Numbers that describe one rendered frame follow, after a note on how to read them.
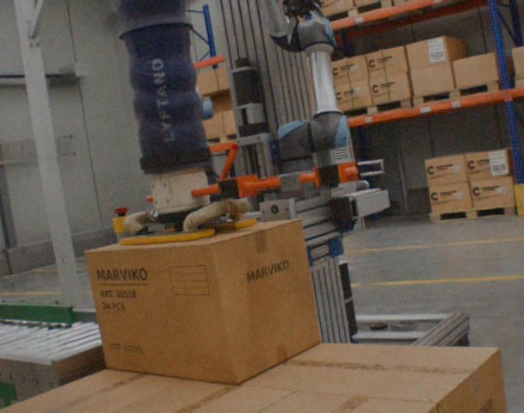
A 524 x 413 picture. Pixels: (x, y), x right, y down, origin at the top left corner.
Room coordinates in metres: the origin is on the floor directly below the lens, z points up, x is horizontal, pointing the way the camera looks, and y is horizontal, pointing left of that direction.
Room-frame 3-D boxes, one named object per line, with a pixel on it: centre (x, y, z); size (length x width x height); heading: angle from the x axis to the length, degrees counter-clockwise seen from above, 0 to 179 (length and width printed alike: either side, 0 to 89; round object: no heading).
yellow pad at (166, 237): (2.12, 0.33, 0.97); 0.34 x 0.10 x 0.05; 49
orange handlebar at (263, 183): (2.16, 0.04, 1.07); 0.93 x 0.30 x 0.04; 49
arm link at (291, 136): (2.63, -0.14, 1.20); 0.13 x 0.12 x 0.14; 80
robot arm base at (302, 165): (2.63, -0.14, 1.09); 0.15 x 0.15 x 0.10
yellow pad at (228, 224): (2.27, 0.20, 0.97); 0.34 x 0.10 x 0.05; 49
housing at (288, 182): (1.89, -0.09, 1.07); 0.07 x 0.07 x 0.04; 49
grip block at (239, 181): (2.03, 0.08, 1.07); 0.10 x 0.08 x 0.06; 139
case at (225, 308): (2.19, 0.26, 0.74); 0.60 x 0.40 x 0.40; 50
